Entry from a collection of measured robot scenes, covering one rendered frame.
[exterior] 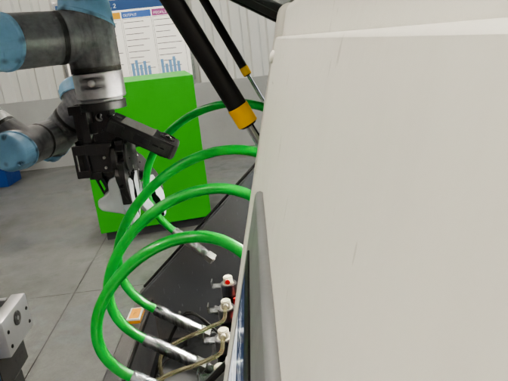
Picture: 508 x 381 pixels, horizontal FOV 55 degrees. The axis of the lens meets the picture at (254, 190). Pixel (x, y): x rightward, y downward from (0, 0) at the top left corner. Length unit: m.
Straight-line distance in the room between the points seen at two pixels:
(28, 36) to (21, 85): 7.04
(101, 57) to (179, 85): 3.31
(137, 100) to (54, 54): 3.33
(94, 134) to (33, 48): 0.16
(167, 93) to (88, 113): 3.27
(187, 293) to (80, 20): 0.71
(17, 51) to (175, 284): 0.69
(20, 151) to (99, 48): 0.30
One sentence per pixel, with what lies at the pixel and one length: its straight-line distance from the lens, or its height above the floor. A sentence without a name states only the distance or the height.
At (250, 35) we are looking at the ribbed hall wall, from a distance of 7.25.
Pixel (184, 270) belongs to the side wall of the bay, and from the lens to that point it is 1.20.
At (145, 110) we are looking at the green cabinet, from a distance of 4.08.
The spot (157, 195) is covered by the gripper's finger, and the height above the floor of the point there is 1.25.
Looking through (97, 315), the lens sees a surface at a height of 1.23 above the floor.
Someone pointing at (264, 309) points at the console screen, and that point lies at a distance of 0.16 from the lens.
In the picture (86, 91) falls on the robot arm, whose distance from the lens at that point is 0.78.
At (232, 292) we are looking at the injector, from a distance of 0.85.
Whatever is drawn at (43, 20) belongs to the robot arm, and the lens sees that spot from 0.76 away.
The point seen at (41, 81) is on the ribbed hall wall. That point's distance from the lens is 7.68.
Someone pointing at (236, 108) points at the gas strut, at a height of 1.47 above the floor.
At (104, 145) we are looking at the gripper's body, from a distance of 0.79.
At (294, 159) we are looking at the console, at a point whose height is 1.49.
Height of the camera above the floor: 1.53
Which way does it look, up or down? 17 degrees down
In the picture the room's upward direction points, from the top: 6 degrees counter-clockwise
